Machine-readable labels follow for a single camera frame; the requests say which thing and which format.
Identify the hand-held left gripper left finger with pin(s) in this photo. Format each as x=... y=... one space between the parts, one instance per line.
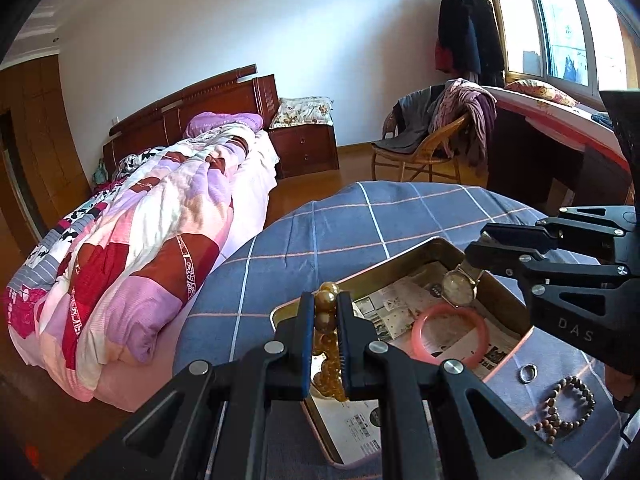
x=305 y=340

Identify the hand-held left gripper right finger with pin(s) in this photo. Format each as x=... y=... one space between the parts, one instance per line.
x=345 y=340

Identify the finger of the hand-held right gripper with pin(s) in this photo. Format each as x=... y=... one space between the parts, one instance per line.
x=530 y=232
x=550 y=280

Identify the silver wristwatch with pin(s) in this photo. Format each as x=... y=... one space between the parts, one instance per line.
x=457 y=287

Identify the pink tin box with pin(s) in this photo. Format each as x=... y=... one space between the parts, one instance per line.
x=400 y=265

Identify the newspaper lining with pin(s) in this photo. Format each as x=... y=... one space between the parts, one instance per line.
x=395 y=310

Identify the pink bangle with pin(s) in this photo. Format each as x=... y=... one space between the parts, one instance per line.
x=418 y=332

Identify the dark wooden desk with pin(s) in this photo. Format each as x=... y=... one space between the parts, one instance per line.
x=525 y=150

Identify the blue plaid tablecloth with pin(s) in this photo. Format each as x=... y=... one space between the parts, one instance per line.
x=300 y=240

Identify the floral pillow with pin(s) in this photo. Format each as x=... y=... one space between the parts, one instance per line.
x=540 y=91

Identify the wicker chair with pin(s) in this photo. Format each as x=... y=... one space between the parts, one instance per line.
x=430 y=152

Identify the window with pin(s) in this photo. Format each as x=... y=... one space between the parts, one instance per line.
x=560 y=35

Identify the purple pink garment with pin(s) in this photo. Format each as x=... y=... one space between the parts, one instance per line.
x=465 y=105

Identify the bed with pink sheet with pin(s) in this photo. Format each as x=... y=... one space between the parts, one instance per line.
x=250 y=195

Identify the grey garment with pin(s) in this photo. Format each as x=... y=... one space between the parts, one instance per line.
x=410 y=120

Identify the patchwork quilt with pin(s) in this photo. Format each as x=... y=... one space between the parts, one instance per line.
x=150 y=240

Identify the wooden nightstand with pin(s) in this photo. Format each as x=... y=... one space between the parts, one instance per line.
x=305 y=150

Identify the hanging dark coats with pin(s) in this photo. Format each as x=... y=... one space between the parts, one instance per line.
x=470 y=35

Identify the floral cushion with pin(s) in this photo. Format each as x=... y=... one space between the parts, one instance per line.
x=302 y=110

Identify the purple pillow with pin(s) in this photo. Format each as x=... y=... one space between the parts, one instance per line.
x=225 y=122

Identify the teal bag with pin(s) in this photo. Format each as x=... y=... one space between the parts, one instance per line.
x=101 y=174

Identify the wooden headboard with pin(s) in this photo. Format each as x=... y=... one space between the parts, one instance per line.
x=200 y=95

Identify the wooden wardrobe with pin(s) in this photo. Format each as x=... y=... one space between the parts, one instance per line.
x=40 y=150

